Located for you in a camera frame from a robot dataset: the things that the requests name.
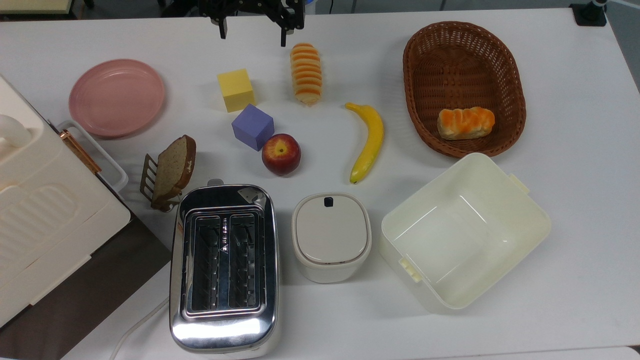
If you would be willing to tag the red apple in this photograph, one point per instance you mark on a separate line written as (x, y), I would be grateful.
(281, 154)

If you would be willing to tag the small white lidded bin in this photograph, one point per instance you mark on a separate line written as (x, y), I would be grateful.
(331, 236)

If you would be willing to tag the chrome two-slot toaster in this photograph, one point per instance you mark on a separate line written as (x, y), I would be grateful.
(223, 270)

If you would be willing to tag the cream plastic storage box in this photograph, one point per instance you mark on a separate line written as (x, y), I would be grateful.
(465, 235)

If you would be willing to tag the yellow banana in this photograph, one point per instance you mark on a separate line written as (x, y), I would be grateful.
(370, 140)

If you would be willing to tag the brown bread slice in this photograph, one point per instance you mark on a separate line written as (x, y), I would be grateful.
(173, 170)

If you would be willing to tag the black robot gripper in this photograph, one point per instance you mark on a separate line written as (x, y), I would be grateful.
(250, 6)

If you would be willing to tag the purple foam cube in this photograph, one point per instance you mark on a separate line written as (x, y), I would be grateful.
(252, 127)

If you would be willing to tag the brown wicker basket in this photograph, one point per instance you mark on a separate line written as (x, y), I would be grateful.
(462, 65)

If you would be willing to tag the long ridged bread roll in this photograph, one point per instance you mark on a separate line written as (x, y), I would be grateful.
(306, 73)

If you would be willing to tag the yellow foam cube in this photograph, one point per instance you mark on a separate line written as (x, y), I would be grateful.
(236, 89)

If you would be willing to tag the bronze toast rack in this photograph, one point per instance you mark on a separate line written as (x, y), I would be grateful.
(148, 176)

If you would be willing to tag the pink plate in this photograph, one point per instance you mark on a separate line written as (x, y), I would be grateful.
(116, 98)

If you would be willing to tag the short orange glazed bread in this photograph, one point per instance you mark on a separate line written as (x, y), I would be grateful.
(465, 123)

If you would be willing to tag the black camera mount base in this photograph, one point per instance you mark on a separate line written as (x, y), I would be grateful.
(590, 12)

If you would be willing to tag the large white appliance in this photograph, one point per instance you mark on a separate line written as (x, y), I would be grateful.
(45, 210)

